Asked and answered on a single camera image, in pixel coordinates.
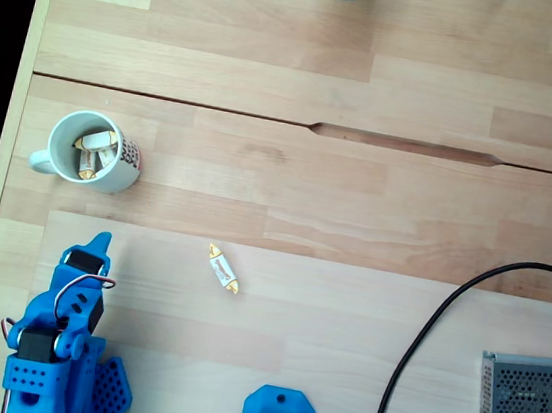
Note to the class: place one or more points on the white yellow sweet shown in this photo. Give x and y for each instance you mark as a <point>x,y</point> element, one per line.
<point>106,158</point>
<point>223,269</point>
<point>95,140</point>
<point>87,163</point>

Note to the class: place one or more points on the white printed ceramic mug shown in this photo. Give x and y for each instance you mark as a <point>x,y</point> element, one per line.
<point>123,178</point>

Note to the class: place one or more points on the raised light wooden board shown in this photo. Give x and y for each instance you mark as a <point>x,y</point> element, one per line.
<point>289,344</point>

